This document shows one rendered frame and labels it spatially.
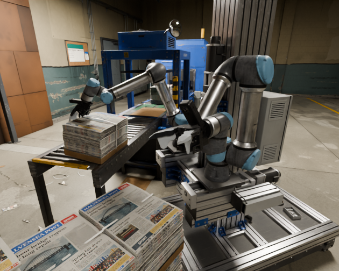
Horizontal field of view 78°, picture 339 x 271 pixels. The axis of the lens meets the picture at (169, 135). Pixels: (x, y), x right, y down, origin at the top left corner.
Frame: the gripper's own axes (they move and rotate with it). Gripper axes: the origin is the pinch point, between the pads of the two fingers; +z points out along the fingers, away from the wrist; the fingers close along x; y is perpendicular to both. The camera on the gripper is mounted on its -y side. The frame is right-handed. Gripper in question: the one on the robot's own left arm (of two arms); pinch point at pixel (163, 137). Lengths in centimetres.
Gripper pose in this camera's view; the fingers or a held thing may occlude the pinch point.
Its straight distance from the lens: 59.3
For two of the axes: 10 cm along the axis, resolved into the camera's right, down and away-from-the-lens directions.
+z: -6.9, 2.5, -6.8
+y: 1.0, 9.6, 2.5
